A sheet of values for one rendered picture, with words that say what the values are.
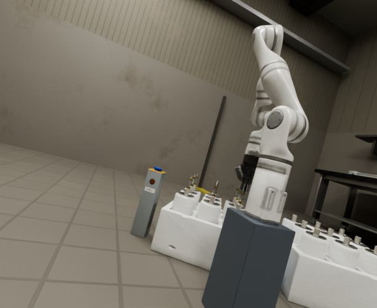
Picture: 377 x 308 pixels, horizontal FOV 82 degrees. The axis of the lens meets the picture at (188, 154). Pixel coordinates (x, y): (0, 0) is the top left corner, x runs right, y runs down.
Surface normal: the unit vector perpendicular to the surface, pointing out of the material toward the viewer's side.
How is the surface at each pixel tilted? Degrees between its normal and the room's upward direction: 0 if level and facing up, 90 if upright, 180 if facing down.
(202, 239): 90
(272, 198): 90
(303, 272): 90
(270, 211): 90
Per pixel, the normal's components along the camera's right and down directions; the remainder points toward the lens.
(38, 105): 0.33, 0.07
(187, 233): -0.15, -0.06
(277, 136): -0.72, -0.18
